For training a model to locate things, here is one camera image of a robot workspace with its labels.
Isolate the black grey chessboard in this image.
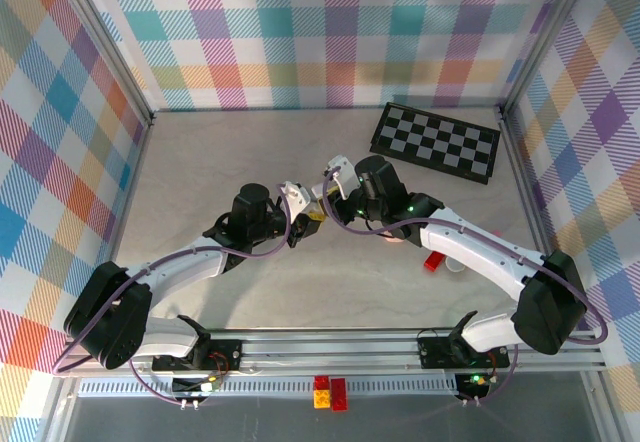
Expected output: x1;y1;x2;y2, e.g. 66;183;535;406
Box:
368;101;503;186

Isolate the long red toy brick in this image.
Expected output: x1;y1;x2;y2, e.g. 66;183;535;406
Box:
330;377;349;411

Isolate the black controller board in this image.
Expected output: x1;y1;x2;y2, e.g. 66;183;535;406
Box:
171;375;225;397
455;372;501;396

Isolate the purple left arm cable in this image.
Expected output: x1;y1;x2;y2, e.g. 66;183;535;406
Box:
52;181;296;406

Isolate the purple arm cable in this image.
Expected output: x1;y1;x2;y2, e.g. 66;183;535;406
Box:
322;171;610;406
52;181;296;406

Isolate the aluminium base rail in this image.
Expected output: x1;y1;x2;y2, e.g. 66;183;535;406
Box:
54;326;606;378

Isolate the aluminium side rail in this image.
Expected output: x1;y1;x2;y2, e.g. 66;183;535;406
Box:
88;111;157;337
497;109;571;328

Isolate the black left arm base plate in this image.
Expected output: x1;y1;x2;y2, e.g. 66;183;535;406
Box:
151;339;244;371

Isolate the white slotted cable duct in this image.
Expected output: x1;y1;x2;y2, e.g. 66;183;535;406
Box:
77;379;459;398

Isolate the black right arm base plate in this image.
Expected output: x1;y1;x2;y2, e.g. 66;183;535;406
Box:
416;329;511;369

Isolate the aluminium frame post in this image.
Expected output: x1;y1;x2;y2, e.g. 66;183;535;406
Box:
498;0;595;119
49;0;154;126

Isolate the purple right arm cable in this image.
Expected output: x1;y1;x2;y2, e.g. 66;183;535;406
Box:
322;171;610;406

